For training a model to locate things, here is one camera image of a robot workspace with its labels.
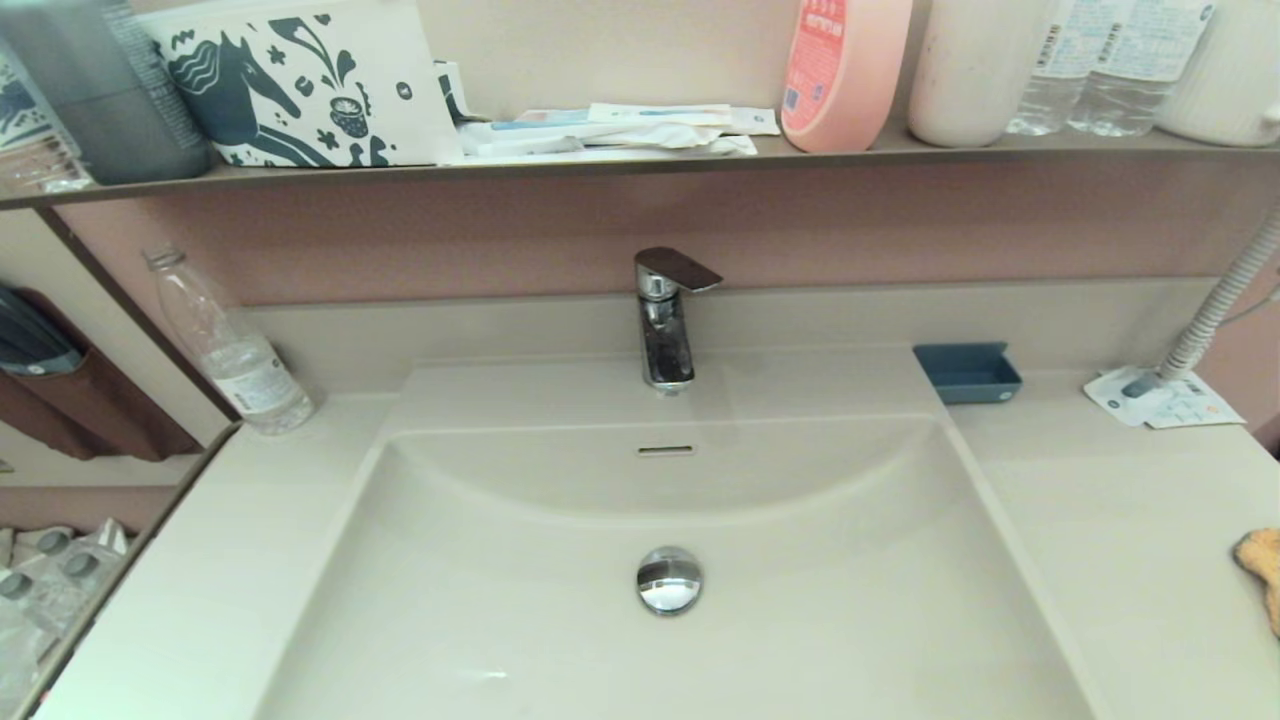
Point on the chrome single-lever faucet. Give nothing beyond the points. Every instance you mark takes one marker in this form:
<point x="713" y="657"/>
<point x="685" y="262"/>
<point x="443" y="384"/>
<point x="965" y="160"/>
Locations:
<point x="667" y="350"/>

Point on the orange and grey cleaning cloth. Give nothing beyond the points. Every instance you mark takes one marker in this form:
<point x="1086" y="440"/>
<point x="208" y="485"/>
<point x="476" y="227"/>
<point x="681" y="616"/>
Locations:
<point x="1265" y="565"/>

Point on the beige ceramic sink basin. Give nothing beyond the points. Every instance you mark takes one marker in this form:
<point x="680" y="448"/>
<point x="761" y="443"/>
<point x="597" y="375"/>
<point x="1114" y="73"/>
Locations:
<point x="480" y="600"/>

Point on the chrome drain stopper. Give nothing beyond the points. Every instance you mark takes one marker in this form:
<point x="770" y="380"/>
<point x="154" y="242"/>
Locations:
<point x="669" y="581"/>

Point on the white flat sachet packet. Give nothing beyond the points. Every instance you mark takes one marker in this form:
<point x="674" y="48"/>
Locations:
<point x="560" y="143"/>

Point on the white toothbrush packet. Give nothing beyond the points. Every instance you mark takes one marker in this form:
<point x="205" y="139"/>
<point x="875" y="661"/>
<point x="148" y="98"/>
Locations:
<point x="685" y="115"/>

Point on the blue plastic soap tray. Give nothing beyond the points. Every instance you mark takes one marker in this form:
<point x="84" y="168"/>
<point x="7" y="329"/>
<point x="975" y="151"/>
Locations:
<point x="968" y="376"/>

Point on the pink lotion bottle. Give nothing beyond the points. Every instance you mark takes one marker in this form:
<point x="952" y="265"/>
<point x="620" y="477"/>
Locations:
<point x="840" y="78"/>

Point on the uncapped clear plastic bottle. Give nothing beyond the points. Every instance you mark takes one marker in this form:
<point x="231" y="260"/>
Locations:
<point x="245" y="375"/>

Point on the cream ceramic container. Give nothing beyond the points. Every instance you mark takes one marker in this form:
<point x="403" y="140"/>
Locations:
<point x="975" y="72"/>

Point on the white paper leaflets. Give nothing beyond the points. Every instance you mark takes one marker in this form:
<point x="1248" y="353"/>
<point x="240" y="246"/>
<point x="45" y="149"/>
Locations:
<point x="1110" y="393"/>

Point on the clear labelled water bottle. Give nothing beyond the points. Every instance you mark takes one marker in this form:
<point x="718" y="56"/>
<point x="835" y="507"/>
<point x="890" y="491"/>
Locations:
<point x="1055" y="88"/>
<point x="1130" y="84"/>

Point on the brown hanging pouch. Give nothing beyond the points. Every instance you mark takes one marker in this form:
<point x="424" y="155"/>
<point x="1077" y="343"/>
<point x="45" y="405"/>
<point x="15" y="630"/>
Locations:
<point x="110" y="418"/>

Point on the white card with orange print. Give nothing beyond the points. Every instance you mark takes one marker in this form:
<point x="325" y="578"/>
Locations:
<point x="1205" y="410"/>

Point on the grey cylindrical container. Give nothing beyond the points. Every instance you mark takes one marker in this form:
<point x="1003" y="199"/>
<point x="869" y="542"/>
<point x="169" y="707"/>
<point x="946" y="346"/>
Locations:
<point x="112" y="98"/>

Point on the dark item in pouch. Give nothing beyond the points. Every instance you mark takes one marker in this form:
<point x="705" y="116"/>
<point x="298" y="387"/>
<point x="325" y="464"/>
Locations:
<point x="32" y="343"/>

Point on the plastic-wrapped bottle pack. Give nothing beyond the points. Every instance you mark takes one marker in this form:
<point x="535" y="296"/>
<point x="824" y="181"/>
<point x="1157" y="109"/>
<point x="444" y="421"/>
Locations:
<point x="50" y="590"/>

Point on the patterned blue white box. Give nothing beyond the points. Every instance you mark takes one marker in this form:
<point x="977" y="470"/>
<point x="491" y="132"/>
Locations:
<point x="28" y="138"/>

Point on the white ribbed container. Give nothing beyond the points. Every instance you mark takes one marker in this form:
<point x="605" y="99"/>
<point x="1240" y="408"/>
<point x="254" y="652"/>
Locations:
<point x="1235" y="78"/>

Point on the brown wall shelf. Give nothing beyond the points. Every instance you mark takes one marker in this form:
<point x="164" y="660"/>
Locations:
<point x="640" y="163"/>

